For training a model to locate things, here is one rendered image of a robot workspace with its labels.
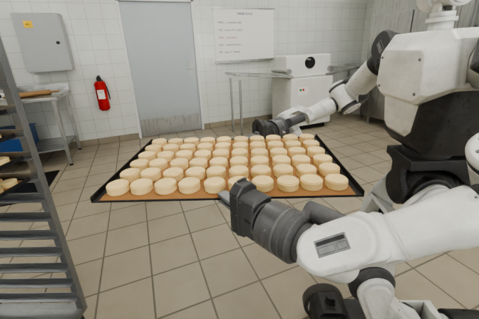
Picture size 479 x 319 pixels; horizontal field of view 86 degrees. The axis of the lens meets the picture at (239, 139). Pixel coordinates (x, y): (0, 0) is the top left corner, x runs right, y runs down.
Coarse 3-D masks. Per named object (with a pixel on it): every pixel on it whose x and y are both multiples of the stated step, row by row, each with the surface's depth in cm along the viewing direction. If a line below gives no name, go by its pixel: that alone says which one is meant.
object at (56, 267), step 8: (0, 264) 117; (8, 264) 117; (16, 264) 117; (24, 264) 117; (32, 264) 117; (40, 264) 117; (48, 264) 117; (56, 264) 116; (64, 264) 116; (0, 272) 116; (8, 272) 116; (16, 272) 115; (24, 272) 115; (32, 272) 115; (40, 272) 115; (48, 272) 115; (56, 272) 115; (64, 272) 115
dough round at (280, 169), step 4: (280, 164) 67; (284, 164) 67; (288, 164) 67; (276, 168) 65; (280, 168) 65; (284, 168) 65; (288, 168) 65; (292, 168) 65; (276, 172) 64; (280, 172) 63; (284, 172) 63; (288, 172) 63; (292, 172) 65; (276, 176) 64; (280, 176) 64
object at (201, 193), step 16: (208, 160) 77; (272, 176) 65; (320, 176) 64; (128, 192) 61; (176, 192) 60; (272, 192) 58; (288, 192) 58; (304, 192) 57; (320, 192) 57; (336, 192) 57; (352, 192) 57
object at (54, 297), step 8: (0, 296) 124; (8, 296) 124; (16, 296) 124; (24, 296) 123; (32, 296) 123; (40, 296) 123; (48, 296) 123; (56, 296) 123; (64, 296) 123; (72, 296) 123
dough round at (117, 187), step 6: (114, 180) 62; (120, 180) 62; (126, 180) 62; (108, 186) 60; (114, 186) 60; (120, 186) 60; (126, 186) 60; (108, 192) 59; (114, 192) 59; (120, 192) 59
